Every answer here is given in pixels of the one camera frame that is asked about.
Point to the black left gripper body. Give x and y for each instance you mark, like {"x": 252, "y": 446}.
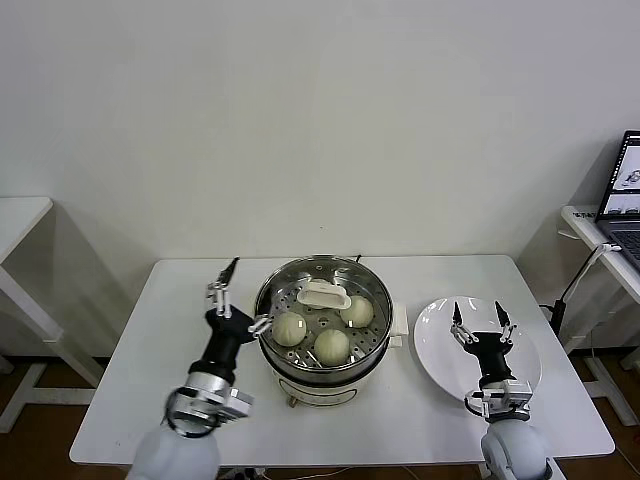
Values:
{"x": 225, "y": 335}

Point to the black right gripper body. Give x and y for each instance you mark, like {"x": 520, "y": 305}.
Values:
{"x": 492, "y": 357}

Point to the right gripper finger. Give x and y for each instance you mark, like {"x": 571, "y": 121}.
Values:
{"x": 457, "y": 317}
{"x": 502, "y": 317}

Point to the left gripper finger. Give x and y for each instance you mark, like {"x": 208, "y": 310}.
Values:
{"x": 259, "y": 326}
{"x": 222, "y": 292}

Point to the white steamed baozi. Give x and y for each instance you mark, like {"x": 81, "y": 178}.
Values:
{"x": 331, "y": 346}
{"x": 359, "y": 312}
{"x": 288, "y": 329}

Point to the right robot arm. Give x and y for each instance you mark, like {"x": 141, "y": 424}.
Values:
{"x": 515, "y": 450}

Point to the perforated steel steamer basket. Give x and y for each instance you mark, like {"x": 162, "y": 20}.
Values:
{"x": 325, "y": 374}

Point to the steel steamer pot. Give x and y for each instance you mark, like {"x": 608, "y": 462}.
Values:
{"x": 325, "y": 395}

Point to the white round plate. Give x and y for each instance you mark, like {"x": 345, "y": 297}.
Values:
{"x": 435, "y": 360}

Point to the white laptop desk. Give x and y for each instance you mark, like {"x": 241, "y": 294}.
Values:
{"x": 582, "y": 227}

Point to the grey open laptop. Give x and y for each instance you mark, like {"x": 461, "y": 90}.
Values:
{"x": 625, "y": 225}

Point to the white empty side table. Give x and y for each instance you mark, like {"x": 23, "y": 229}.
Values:
{"x": 20, "y": 220}

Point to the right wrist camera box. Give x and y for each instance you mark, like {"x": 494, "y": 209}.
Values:
{"x": 505, "y": 397}

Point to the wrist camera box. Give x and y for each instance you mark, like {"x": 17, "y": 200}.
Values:
{"x": 239, "y": 404}
{"x": 505, "y": 397}

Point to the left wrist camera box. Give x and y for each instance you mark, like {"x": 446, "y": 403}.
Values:
{"x": 239, "y": 404}

